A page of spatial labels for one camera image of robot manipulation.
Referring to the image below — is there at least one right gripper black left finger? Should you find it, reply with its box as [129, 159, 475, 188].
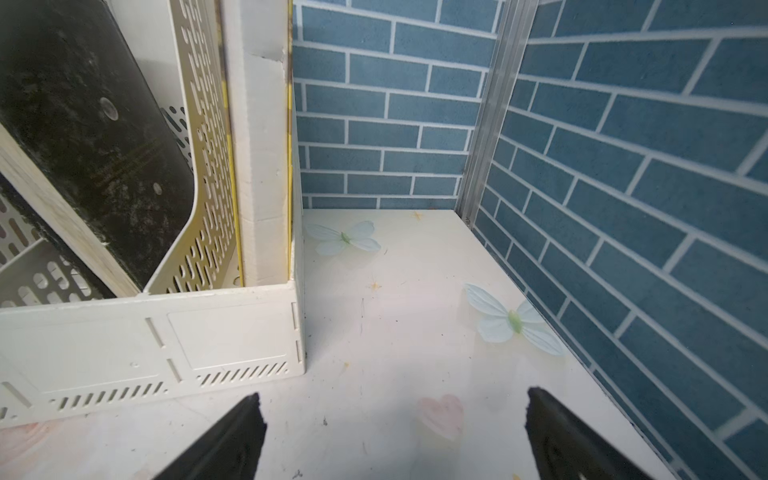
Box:
[155, 393, 267, 480]

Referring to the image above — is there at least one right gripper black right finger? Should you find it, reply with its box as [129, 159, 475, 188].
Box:
[525, 387, 650, 480]

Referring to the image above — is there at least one white file organizer rack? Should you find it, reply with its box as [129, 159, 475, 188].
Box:
[1, 1, 305, 429]

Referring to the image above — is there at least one black book in rack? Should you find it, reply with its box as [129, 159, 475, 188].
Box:
[1, 1, 195, 288]

